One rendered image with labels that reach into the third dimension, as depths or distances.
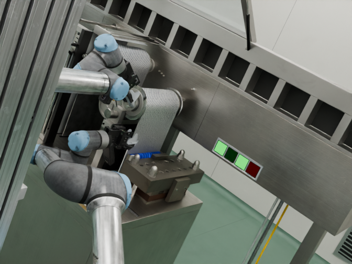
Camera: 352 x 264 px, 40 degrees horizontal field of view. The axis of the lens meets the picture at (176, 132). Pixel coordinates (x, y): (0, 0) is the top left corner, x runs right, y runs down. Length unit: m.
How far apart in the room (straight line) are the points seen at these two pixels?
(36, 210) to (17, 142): 1.17
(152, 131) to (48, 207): 0.54
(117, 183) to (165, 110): 0.71
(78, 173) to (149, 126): 0.71
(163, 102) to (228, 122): 0.30
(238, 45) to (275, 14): 2.56
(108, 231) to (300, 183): 0.92
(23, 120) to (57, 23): 0.19
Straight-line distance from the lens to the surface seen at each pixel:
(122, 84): 1.62
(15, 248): 2.26
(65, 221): 1.99
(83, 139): 1.81
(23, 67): 0.87
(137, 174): 2.00
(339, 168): 1.98
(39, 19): 0.85
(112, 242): 1.38
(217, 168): 4.92
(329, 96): 1.98
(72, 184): 1.45
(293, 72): 2.04
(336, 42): 4.46
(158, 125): 2.15
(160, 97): 2.10
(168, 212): 2.09
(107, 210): 1.43
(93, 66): 1.70
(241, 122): 2.13
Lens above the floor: 1.83
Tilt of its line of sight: 18 degrees down
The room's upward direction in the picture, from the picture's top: 24 degrees clockwise
